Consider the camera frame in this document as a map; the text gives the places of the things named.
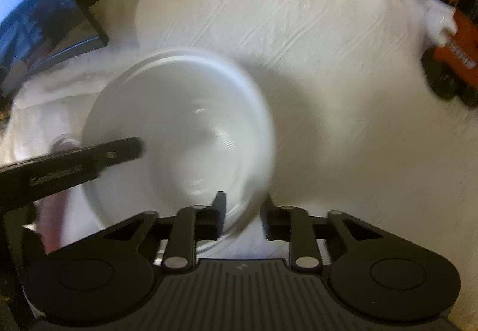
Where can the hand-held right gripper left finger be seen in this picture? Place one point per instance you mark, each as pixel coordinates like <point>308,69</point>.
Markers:
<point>222,211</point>

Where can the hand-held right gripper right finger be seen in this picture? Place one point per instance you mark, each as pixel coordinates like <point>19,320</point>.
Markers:
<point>267,219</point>

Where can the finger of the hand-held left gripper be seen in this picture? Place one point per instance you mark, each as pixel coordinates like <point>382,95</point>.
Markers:
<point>119,152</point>

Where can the white plastic bowl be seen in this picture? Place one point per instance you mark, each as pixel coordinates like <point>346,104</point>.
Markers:
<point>179,111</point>

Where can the white fringed towel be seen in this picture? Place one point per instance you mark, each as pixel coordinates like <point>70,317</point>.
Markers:
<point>317,92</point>

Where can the black monitor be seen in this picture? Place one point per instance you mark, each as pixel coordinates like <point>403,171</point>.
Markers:
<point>44,17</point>

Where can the red bear robot figurine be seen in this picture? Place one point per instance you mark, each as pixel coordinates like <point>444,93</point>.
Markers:
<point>455,43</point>

